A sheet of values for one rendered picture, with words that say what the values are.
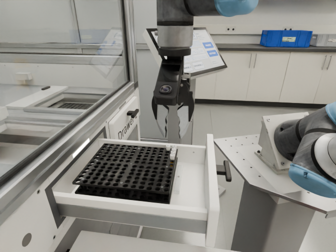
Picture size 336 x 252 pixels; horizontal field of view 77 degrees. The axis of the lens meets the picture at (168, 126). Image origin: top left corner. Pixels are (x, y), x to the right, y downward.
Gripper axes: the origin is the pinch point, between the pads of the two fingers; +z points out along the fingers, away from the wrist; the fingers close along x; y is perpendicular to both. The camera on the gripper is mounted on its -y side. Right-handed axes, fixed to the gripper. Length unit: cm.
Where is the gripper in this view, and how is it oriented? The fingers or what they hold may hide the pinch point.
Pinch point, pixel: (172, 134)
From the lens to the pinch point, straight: 52.8
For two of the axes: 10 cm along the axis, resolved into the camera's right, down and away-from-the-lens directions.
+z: 0.0, 9.0, 4.4
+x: -9.9, -0.6, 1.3
